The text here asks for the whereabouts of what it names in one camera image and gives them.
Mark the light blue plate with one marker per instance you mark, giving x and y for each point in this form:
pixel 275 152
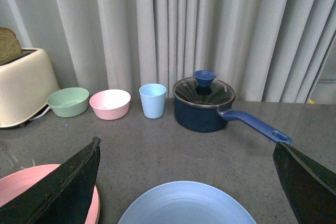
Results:
pixel 185 202

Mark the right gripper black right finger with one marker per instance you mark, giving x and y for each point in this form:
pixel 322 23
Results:
pixel 308 186

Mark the toast bread slice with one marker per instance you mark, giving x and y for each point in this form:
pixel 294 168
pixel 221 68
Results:
pixel 10 46

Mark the dark blue saucepan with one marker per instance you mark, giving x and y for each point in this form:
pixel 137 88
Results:
pixel 206 118

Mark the green bowl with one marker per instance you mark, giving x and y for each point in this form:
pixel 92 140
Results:
pixel 69 102

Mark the grey curtain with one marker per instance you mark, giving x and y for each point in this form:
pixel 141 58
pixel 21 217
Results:
pixel 267 50

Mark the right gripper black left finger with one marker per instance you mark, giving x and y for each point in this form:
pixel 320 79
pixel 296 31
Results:
pixel 63 196

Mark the pink plate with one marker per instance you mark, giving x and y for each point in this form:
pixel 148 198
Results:
pixel 15 184

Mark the cream white toaster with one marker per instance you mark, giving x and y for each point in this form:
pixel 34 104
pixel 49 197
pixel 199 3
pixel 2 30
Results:
pixel 26 83

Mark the glass pot lid blue knob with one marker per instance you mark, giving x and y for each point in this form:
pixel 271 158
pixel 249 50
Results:
pixel 203 89

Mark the pink bowl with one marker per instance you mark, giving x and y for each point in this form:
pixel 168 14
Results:
pixel 110 104

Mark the light blue cup right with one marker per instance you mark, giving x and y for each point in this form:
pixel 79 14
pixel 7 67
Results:
pixel 153 100

